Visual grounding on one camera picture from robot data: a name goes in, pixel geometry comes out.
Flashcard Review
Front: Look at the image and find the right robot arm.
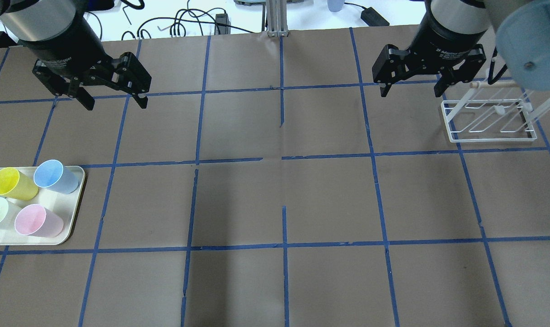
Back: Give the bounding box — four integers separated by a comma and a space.
372, 0, 550, 97

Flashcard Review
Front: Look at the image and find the light blue ikea cup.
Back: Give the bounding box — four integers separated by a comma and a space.
33, 159, 80, 194

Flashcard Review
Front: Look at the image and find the white wire cup rack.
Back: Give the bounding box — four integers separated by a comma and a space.
441, 48, 550, 143

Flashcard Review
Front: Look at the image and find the black cable bundle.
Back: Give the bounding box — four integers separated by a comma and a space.
120, 0, 262, 40

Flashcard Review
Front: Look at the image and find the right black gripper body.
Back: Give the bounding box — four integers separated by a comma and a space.
372, 12, 486, 85

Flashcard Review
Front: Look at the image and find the cream plastic tray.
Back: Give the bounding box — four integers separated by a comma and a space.
0, 165, 86, 246

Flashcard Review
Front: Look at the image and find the black power brick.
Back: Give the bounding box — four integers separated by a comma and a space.
214, 12, 231, 35

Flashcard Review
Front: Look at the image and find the yellow ikea cup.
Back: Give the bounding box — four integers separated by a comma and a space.
0, 167, 40, 201

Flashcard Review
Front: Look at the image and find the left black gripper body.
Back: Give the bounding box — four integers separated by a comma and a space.
19, 13, 152, 99

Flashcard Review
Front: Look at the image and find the aluminium frame post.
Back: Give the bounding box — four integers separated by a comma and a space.
266, 0, 289, 37

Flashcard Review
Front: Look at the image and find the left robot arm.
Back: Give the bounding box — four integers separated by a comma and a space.
0, 0, 152, 110

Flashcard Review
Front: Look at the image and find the black power adapter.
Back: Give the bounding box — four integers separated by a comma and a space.
360, 7, 390, 27

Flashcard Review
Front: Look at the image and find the pink ikea cup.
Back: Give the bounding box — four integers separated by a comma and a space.
15, 203, 64, 238

